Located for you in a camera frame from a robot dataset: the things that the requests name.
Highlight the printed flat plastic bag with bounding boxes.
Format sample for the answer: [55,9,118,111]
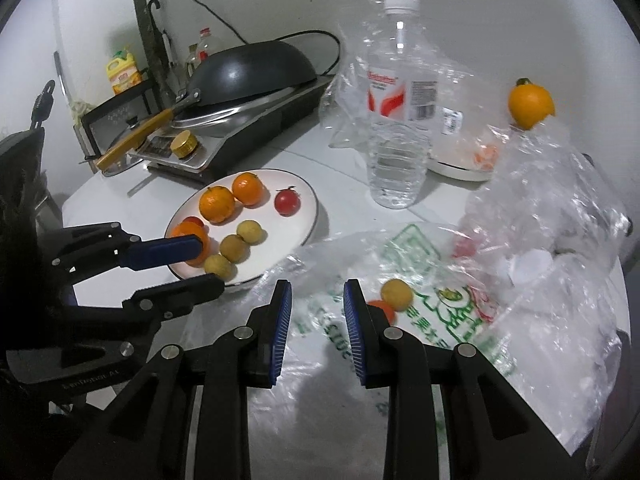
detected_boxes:
[179,221,576,480]

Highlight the clear bag over bowl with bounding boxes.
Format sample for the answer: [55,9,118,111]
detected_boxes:
[319,0,509,180]

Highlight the steel induction cooker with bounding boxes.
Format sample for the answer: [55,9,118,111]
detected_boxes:
[134,76,332,183]

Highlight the dark sauce bottle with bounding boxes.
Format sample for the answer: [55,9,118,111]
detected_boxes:
[184,44,200,79]

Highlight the clear water bottle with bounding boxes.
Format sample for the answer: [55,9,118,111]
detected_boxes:
[367,0,439,209]

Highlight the dark vertical pipe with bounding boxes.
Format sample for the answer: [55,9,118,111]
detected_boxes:
[134,0,176,105]

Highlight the black cooker power cable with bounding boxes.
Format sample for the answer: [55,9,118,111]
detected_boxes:
[176,0,343,76]

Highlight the mandarin orange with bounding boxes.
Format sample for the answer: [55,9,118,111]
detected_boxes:
[169,220,209,266]
[231,172,265,207]
[198,185,235,224]

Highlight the cherry tomato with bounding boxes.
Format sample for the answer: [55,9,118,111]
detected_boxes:
[273,186,300,217]
[182,216,204,228]
[368,300,397,325]

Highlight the white round plate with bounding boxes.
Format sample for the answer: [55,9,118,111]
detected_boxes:
[165,169,319,287]

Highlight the red label oil bottle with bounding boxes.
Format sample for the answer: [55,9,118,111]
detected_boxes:
[196,27,219,62]

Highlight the large orange with stem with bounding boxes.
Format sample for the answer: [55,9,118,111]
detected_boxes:
[508,78,555,130]

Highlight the black hook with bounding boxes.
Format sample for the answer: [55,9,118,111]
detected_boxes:
[146,0,160,18]

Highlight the crumpled clear plastic bag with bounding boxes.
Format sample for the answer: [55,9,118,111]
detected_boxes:
[459,117,629,452]

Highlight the black metal rack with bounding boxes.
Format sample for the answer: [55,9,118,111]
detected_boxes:
[81,79,160,159]

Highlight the white bowl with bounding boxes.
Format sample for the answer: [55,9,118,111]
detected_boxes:
[427,134,500,182]

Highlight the black wok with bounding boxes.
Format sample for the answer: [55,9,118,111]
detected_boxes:
[96,40,318,170]

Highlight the small pot wooden handle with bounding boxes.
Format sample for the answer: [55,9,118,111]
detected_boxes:
[582,152,634,237]

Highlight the yellow detergent bottle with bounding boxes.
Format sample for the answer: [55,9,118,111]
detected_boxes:
[105,49,143,94]

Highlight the yellow longan fruit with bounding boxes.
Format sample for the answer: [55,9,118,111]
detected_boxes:
[381,278,413,312]
[219,234,250,263]
[203,254,234,282]
[236,220,265,245]

